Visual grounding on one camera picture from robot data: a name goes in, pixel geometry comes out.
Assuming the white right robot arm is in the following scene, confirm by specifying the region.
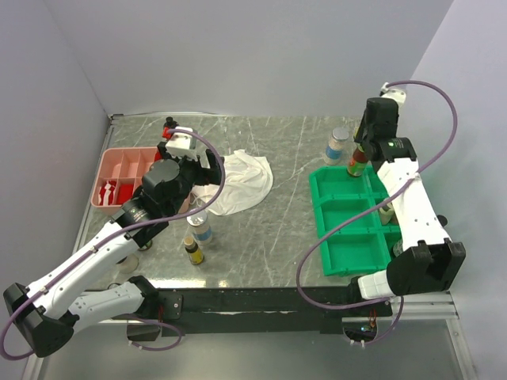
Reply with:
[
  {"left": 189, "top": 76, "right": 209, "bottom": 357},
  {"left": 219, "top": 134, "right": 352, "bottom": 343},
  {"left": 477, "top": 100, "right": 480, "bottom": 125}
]
[{"left": 347, "top": 97, "right": 466, "bottom": 315}]

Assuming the dark sauce bottle black cap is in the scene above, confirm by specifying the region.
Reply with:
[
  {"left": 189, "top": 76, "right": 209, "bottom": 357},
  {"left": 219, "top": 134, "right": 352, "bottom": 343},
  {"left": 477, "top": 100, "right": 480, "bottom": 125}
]
[{"left": 391, "top": 215, "right": 448, "bottom": 260}]

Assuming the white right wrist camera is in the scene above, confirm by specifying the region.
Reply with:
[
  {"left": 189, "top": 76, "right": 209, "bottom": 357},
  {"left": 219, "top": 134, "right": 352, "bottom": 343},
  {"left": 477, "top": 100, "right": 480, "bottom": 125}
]
[{"left": 379, "top": 82, "right": 407, "bottom": 108}]

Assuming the silver lid blue label jar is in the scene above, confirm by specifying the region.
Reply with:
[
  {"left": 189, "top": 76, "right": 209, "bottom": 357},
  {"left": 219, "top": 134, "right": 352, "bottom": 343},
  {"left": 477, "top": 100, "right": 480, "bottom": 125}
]
[{"left": 323, "top": 127, "right": 349, "bottom": 165}]

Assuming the white crumpled cloth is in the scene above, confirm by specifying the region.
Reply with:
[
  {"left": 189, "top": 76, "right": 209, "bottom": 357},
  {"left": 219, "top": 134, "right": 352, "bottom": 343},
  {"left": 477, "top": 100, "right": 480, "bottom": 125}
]
[{"left": 207, "top": 150, "right": 273, "bottom": 216}]

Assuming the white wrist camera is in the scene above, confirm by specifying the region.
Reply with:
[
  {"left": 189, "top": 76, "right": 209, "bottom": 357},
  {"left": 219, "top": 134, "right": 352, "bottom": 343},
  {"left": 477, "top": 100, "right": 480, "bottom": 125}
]
[
  {"left": 165, "top": 127, "right": 197, "bottom": 161},
  {"left": 379, "top": 82, "right": 407, "bottom": 108}
]

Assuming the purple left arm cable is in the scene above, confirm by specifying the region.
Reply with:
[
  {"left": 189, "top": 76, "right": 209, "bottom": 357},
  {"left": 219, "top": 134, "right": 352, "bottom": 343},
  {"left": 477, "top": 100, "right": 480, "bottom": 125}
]
[{"left": 0, "top": 126, "right": 227, "bottom": 361}]

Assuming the pink compartment tray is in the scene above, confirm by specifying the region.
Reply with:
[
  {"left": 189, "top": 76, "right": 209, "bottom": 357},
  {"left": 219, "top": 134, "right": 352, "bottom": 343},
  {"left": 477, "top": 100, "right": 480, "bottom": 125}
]
[{"left": 90, "top": 146, "right": 161, "bottom": 215}]

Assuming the green compartment bin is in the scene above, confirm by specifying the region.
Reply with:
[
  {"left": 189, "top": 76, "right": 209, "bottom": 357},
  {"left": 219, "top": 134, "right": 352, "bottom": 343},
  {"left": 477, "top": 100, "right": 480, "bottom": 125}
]
[{"left": 308, "top": 165, "right": 409, "bottom": 277}]

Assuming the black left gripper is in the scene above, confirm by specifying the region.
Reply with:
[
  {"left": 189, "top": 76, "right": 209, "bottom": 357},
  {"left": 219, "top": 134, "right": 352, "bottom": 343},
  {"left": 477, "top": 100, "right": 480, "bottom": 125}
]
[{"left": 158, "top": 141, "right": 223, "bottom": 215}]

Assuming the red sauce bottle yellow cap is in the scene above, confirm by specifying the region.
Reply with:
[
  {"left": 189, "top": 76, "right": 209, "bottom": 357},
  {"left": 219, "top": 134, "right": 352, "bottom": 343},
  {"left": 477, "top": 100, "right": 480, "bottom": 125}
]
[{"left": 347, "top": 145, "right": 368, "bottom": 177}]

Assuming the red packet front compartment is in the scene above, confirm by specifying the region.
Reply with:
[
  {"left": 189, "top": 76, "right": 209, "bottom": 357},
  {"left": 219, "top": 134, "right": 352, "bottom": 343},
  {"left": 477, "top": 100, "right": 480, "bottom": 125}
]
[{"left": 116, "top": 183, "right": 135, "bottom": 205}]

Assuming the black cap spice jar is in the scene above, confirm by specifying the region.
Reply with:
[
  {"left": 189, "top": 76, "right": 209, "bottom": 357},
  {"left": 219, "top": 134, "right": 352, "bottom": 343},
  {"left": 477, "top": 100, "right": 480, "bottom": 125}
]
[{"left": 164, "top": 116, "right": 178, "bottom": 129}]

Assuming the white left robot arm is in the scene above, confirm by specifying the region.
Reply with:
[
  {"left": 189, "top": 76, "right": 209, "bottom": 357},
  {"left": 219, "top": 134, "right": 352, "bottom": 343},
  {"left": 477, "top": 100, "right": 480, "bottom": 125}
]
[{"left": 3, "top": 145, "right": 225, "bottom": 357}]

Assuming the black front mounting rail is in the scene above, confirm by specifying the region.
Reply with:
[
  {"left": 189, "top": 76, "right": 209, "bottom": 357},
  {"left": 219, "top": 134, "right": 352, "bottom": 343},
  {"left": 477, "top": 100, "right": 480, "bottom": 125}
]
[{"left": 110, "top": 287, "right": 397, "bottom": 337}]

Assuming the red white striped packet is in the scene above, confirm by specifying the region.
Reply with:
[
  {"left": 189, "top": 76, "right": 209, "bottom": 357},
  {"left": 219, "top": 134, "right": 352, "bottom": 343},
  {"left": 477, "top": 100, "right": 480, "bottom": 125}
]
[{"left": 97, "top": 180, "right": 117, "bottom": 207}]

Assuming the small yellow dropper bottle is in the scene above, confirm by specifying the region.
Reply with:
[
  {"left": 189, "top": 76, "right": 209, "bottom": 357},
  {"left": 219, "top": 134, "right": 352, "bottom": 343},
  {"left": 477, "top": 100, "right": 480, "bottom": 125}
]
[{"left": 183, "top": 236, "right": 204, "bottom": 265}]

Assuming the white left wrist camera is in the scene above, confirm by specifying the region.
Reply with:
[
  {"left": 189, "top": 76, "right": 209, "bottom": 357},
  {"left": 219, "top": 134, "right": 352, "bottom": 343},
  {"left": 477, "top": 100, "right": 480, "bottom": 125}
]
[{"left": 165, "top": 127, "right": 197, "bottom": 161}]

